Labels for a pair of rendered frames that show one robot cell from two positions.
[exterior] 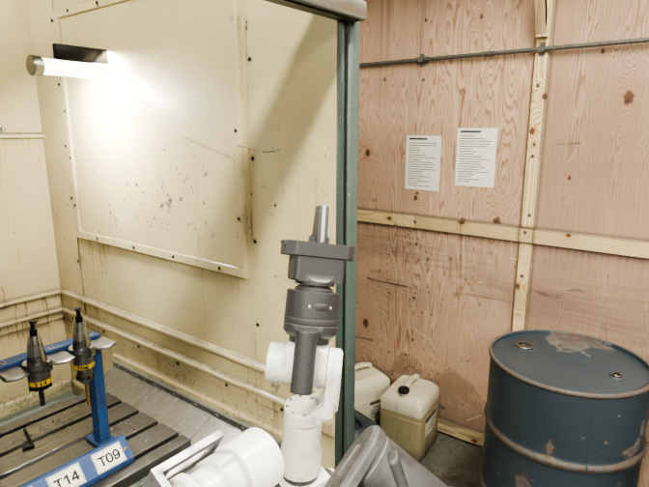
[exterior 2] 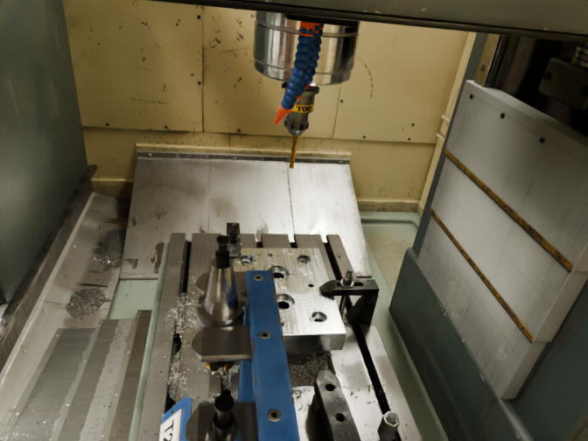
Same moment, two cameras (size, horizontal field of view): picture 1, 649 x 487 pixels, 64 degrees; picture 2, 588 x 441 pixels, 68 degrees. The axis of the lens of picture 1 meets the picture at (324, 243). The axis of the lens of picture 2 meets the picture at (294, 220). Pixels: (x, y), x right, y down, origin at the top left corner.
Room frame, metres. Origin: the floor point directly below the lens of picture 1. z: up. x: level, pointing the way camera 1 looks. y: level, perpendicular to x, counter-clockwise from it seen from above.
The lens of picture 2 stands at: (1.30, 0.55, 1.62)
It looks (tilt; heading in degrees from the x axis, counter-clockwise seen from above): 31 degrees down; 131
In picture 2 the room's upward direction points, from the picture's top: 7 degrees clockwise
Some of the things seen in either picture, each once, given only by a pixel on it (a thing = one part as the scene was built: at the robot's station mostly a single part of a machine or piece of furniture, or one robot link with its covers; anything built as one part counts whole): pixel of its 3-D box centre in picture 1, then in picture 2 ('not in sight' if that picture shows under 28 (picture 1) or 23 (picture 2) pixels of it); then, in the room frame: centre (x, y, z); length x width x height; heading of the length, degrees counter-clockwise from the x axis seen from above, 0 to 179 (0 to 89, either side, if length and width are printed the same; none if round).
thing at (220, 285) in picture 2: not in sight; (221, 283); (0.96, 0.82, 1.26); 0.04 x 0.04 x 0.07
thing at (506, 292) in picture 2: not in sight; (490, 231); (1.09, 1.44, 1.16); 0.48 x 0.05 x 0.51; 143
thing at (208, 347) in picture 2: not in sight; (220, 343); (1.01, 0.79, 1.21); 0.07 x 0.05 x 0.01; 53
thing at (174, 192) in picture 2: not in sight; (251, 223); (0.29, 1.49, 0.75); 0.89 x 0.67 x 0.26; 53
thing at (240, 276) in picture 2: not in sight; (220, 283); (0.92, 0.85, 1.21); 0.07 x 0.05 x 0.01; 53
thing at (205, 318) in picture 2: not in sight; (220, 311); (0.96, 0.82, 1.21); 0.06 x 0.06 x 0.03
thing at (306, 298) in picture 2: not in sight; (279, 294); (0.80, 1.12, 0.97); 0.29 x 0.23 x 0.05; 143
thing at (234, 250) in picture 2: not in sight; (233, 248); (0.61, 1.14, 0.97); 0.13 x 0.03 x 0.15; 143
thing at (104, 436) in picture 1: (98, 393); not in sight; (1.30, 0.63, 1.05); 0.10 x 0.05 x 0.30; 53
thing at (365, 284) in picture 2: not in sight; (346, 296); (0.91, 1.22, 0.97); 0.13 x 0.03 x 0.15; 53
